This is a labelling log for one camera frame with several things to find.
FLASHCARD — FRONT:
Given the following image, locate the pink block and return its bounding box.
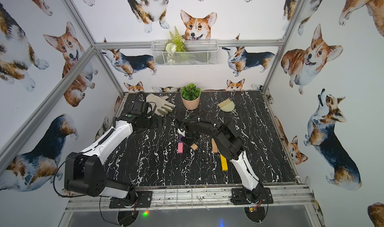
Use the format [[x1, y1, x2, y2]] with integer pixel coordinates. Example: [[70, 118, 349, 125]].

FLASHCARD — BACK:
[[178, 142, 184, 154]]

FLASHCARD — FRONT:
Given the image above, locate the small brush with dustpan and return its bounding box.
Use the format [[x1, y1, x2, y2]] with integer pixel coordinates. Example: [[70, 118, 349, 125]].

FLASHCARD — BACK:
[[218, 99, 238, 116]]

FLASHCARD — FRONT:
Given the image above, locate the potted green plant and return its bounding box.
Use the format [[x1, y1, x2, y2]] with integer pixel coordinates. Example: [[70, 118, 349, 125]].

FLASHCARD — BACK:
[[181, 83, 202, 110]]

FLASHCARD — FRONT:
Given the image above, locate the fern and white flower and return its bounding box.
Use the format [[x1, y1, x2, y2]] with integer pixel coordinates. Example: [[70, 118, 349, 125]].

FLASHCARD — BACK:
[[165, 27, 187, 65]]

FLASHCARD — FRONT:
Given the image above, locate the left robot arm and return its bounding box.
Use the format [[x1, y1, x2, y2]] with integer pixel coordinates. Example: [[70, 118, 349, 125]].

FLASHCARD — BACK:
[[64, 101, 162, 201]]

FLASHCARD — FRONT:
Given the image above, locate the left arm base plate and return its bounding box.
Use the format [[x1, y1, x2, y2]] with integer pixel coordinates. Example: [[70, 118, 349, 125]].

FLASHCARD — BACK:
[[109, 191, 153, 209]]

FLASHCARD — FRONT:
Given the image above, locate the upright wooden block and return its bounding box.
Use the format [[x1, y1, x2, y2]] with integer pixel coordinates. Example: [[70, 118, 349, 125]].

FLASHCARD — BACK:
[[212, 139, 218, 154]]

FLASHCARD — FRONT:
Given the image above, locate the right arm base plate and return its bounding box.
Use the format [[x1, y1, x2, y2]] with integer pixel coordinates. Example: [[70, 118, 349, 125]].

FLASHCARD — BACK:
[[230, 188, 274, 205]]

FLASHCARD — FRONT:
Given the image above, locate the white wire basket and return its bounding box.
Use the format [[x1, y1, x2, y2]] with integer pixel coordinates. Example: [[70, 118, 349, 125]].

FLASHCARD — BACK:
[[151, 40, 219, 67]]

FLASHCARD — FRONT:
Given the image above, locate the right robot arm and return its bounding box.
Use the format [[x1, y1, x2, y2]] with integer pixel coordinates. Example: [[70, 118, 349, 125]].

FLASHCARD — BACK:
[[175, 117, 264, 205]]

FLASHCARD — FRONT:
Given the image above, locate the long yellow block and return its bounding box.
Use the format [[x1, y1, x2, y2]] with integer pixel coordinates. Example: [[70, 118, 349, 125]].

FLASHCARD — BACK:
[[220, 155, 228, 172]]

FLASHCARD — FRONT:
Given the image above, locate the work glove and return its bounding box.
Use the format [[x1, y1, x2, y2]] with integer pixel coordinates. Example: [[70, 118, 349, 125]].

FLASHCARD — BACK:
[[146, 94, 176, 117]]

